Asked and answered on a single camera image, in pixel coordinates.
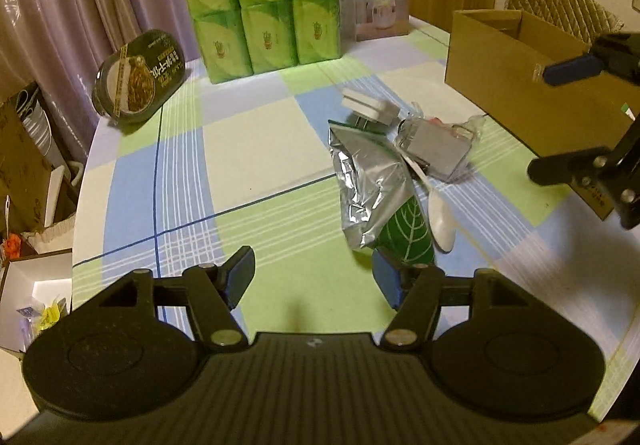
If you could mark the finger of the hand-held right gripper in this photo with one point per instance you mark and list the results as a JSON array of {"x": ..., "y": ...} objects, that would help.
[
  {"x": 572, "y": 67},
  {"x": 565, "y": 170}
]

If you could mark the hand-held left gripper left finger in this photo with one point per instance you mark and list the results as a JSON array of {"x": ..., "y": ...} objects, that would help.
[{"x": 240, "y": 275}]

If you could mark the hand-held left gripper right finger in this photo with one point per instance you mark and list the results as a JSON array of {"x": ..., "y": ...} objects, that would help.
[{"x": 387, "y": 282}]

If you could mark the large cardboard box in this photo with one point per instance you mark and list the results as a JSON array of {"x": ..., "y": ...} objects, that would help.
[{"x": 500, "y": 70}]

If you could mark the green leaf foil bag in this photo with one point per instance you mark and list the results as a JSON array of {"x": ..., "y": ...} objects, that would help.
[{"x": 370, "y": 195}]

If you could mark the white plug-in night light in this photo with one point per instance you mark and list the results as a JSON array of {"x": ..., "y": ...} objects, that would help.
[{"x": 365, "y": 102}]

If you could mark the checked tablecloth desktop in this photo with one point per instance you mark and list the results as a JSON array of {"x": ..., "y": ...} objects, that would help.
[{"x": 240, "y": 155}]

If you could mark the white plastic spoon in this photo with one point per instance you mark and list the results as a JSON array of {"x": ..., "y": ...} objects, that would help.
[{"x": 442, "y": 225}]

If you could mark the clear plastic bag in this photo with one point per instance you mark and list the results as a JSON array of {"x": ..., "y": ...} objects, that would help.
[{"x": 440, "y": 145}]

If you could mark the white open box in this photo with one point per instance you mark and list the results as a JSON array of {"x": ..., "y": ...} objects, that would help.
[{"x": 30, "y": 275}]

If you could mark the black instant noodle bowl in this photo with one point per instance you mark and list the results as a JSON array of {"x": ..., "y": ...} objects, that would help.
[{"x": 140, "y": 75}]

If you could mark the bundle of green tissue packs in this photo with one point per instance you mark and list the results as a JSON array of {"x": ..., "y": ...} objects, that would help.
[{"x": 260, "y": 0}]

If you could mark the brown patterned curtain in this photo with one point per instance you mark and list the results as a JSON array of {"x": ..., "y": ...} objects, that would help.
[{"x": 75, "y": 0}]

